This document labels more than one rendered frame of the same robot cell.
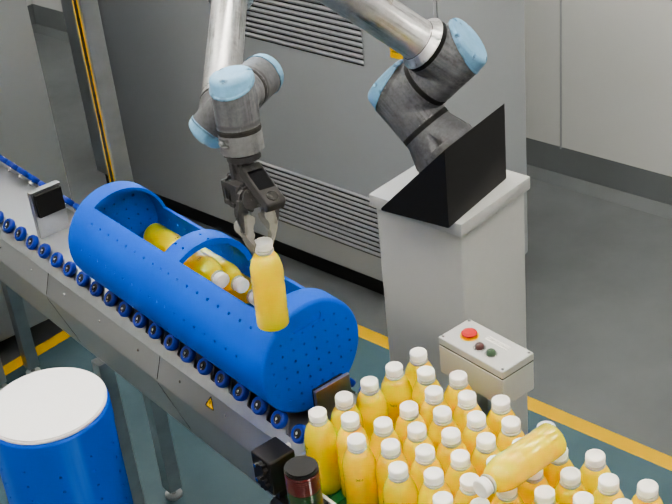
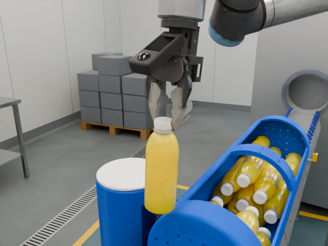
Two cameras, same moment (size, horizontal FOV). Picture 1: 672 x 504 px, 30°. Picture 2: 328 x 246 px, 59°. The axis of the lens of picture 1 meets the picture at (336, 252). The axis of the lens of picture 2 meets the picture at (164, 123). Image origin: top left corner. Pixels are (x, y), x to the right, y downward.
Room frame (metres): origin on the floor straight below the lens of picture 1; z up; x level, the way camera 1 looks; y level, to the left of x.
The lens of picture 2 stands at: (2.03, -0.37, 1.62)
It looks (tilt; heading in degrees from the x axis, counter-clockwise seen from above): 18 degrees down; 68
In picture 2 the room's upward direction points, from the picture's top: straight up
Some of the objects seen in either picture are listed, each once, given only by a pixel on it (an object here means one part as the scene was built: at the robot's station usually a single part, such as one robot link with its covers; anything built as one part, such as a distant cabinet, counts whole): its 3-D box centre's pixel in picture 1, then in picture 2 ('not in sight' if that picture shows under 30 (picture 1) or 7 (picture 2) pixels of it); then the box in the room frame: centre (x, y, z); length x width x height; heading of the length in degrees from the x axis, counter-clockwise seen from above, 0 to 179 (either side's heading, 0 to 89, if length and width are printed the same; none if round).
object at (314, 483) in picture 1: (302, 478); not in sight; (1.73, 0.10, 1.23); 0.06 x 0.06 x 0.04
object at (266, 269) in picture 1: (268, 286); (161, 168); (2.23, 0.15, 1.33); 0.07 x 0.07 x 0.19
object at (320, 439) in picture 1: (322, 452); not in sight; (2.08, 0.08, 0.99); 0.07 x 0.07 x 0.19
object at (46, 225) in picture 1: (49, 210); not in sight; (3.32, 0.84, 1.00); 0.10 x 0.04 x 0.15; 127
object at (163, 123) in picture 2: (263, 245); (163, 124); (2.24, 0.15, 1.43); 0.04 x 0.04 x 0.02
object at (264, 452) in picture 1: (276, 467); not in sight; (2.09, 0.18, 0.95); 0.10 x 0.07 x 0.10; 127
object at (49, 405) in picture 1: (46, 404); (130, 173); (2.31, 0.70, 1.03); 0.28 x 0.28 x 0.01
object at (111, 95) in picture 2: not in sight; (123, 92); (3.16, 4.19, 0.59); 1.20 x 0.80 x 1.19; 135
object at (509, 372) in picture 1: (486, 362); not in sight; (2.26, -0.31, 1.05); 0.20 x 0.10 x 0.10; 37
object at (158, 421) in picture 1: (158, 420); not in sight; (3.13, 0.62, 0.31); 0.06 x 0.06 x 0.63; 37
